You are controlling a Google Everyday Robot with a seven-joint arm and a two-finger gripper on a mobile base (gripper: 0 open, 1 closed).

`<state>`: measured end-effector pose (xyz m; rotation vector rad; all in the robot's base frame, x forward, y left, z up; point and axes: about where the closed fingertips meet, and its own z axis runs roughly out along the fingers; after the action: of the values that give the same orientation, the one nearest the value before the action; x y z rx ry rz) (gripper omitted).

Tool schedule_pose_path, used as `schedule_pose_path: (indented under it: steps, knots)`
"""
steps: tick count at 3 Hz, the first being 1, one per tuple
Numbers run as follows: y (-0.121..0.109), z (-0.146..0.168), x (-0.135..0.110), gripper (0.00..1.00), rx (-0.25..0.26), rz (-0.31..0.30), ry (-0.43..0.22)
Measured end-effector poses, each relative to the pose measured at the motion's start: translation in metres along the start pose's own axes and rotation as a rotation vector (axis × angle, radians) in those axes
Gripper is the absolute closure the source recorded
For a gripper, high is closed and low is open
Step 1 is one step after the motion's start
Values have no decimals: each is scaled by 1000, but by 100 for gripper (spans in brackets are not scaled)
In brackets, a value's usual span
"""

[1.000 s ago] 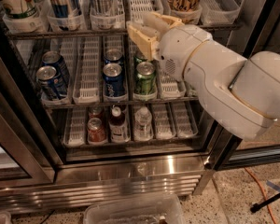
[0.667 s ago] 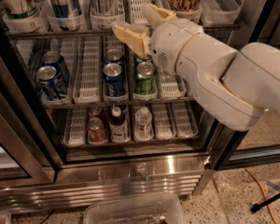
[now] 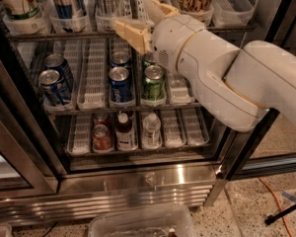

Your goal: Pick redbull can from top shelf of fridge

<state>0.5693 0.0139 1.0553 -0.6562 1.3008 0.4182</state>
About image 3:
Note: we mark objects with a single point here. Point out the red soda can rear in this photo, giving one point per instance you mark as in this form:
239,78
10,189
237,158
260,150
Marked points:
101,118

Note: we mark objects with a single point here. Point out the blue soda can front left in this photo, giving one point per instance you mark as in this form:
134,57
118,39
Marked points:
54,87

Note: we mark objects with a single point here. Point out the clear water bottle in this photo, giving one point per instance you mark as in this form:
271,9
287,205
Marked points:
151,132

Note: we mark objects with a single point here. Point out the blue pepsi can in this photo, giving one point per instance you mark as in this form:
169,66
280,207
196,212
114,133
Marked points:
120,83
121,59

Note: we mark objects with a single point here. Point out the stainless steel fridge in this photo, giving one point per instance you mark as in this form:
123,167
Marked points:
187,168

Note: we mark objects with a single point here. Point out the blue pepsi can front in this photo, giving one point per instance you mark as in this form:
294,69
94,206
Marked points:
120,83

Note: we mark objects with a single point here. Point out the blue soda can rear left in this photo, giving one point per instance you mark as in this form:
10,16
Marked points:
58,62

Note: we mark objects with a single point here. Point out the middle wire shelf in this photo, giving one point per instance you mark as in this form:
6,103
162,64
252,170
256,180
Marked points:
113,110

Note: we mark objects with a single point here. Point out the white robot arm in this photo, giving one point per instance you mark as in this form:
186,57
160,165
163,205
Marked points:
236,85

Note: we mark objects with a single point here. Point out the green soda can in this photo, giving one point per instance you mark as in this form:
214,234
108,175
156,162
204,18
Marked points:
153,83
147,60

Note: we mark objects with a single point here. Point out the green soda can front centre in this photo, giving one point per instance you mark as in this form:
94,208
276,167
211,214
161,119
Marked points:
153,83

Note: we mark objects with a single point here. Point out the fridge door left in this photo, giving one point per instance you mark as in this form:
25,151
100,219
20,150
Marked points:
23,173

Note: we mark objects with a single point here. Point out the black stand leg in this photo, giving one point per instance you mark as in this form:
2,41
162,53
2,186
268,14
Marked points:
272,218

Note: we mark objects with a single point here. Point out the green soda can rear centre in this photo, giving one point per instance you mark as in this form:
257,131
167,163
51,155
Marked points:
147,60

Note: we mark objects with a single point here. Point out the wire shelf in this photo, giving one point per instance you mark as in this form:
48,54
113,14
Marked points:
113,110
109,35

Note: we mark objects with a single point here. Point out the top wire shelf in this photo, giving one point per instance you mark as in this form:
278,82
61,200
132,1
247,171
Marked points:
109,35

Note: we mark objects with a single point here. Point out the red soda can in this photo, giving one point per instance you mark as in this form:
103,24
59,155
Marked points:
101,118
101,138

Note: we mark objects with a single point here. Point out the clear plastic bin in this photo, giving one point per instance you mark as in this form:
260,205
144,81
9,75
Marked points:
153,221

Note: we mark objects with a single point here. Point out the blue soda can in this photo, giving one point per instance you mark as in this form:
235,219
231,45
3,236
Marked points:
54,87
58,62

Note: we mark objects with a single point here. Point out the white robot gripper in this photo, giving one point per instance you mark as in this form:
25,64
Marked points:
169,42

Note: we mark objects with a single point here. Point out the blue pepsi can rear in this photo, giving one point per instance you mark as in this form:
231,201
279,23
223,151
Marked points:
121,59

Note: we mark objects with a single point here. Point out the red soda can front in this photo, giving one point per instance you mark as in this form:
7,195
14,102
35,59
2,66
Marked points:
101,138

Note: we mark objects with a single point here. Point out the fridge glass door right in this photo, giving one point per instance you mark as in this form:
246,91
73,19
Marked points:
271,148

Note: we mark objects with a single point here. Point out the white empty shelf tray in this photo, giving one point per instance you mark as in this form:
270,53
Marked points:
92,88

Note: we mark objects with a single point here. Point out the brown drink bottle white cap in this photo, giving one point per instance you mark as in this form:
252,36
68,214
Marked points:
125,133

